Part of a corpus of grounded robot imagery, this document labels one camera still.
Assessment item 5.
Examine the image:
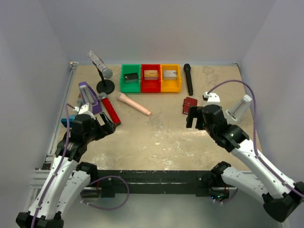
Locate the red leather card holder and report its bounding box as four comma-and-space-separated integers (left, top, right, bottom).
182, 97, 198, 114

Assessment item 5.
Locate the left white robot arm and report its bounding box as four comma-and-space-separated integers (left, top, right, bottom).
16, 111, 116, 228

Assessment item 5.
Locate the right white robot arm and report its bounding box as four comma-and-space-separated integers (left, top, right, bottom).
186, 104, 304, 223

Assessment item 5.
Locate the silver card in yellow bin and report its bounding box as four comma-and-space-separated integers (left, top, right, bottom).
163, 70, 178, 80

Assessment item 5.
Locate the black card in green bin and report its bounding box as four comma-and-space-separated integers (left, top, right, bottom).
124, 73, 139, 84

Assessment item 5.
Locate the tan card in red bin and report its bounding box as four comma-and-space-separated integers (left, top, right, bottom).
143, 70, 158, 80

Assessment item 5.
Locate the red microphone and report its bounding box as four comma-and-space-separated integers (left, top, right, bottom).
98, 92, 121, 126

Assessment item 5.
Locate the blue grey block tool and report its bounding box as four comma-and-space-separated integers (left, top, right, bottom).
61, 115, 76, 128

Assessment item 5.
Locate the grey orange small tool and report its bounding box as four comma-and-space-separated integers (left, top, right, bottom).
77, 93, 83, 108

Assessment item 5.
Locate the pink microphone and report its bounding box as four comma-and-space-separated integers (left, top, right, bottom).
117, 92, 151, 116

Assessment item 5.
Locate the purple metronome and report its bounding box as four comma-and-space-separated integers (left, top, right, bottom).
78, 82, 102, 114

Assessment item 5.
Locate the black microphone stand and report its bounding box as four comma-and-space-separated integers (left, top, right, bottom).
94, 63, 115, 95

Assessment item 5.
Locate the yellow plastic bin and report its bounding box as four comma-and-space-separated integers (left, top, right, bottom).
161, 64, 182, 93

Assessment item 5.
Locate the green plastic bin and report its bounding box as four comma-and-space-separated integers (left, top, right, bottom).
120, 64, 141, 93

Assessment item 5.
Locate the black microphone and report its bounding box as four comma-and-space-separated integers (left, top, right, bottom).
183, 63, 193, 96

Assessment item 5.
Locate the glitter microphone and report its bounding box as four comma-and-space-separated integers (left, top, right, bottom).
87, 51, 113, 79

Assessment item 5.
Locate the red plastic bin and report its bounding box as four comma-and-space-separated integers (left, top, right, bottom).
141, 64, 161, 93

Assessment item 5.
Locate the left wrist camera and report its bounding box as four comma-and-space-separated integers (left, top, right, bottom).
73, 103, 95, 119

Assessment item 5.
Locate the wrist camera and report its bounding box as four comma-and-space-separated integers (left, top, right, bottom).
202, 92, 220, 105
73, 103, 95, 119

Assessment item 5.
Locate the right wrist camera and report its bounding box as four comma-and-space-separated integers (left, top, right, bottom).
202, 92, 220, 105

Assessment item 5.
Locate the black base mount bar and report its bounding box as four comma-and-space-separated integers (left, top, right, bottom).
89, 170, 228, 198

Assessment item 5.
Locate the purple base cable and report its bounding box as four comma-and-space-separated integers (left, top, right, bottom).
80, 175, 130, 210

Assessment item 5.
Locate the aluminium frame rail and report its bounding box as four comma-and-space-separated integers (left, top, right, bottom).
23, 62, 79, 211

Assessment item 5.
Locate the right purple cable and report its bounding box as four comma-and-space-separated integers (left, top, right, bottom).
206, 79, 304, 198

